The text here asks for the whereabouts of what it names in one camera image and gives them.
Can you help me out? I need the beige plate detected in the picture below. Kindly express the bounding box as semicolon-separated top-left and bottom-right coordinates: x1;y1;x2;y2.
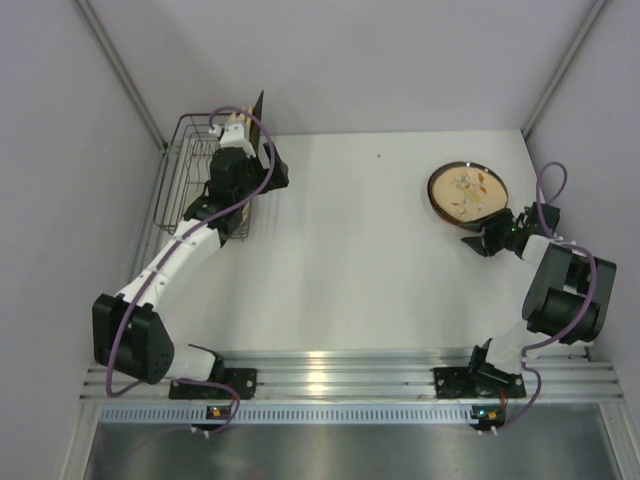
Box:
430;164;509;225

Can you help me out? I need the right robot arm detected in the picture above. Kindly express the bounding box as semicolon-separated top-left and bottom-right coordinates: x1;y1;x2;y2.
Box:
460;202;617;397

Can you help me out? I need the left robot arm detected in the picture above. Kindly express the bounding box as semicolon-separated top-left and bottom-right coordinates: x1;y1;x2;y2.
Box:
92;143;289;397

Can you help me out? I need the dark square plate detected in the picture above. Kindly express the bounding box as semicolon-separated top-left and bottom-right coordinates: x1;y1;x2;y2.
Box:
244;89;266;221

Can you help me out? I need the dark wire dish rack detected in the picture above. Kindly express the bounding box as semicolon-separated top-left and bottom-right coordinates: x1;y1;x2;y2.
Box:
152;113;251;242

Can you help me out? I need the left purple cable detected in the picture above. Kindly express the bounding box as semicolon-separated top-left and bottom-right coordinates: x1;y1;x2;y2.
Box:
105;104;276;434

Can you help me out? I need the purple cable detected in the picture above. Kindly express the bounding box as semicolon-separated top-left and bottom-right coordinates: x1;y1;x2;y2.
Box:
105;104;276;434
472;162;599;434

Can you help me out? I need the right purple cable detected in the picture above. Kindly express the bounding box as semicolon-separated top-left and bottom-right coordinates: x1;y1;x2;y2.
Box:
472;162;599;434

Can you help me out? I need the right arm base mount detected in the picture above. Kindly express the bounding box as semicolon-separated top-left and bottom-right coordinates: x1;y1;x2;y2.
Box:
433;367;526;399

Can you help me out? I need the aluminium rail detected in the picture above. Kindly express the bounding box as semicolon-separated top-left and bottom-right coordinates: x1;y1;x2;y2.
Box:
79;349;624;401

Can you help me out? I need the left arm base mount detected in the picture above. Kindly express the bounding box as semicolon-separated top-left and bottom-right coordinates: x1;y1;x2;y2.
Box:
169;368;258;400

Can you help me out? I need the slotted cable duct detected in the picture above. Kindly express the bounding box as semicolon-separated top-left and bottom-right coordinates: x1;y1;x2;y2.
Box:
100;404;504;425

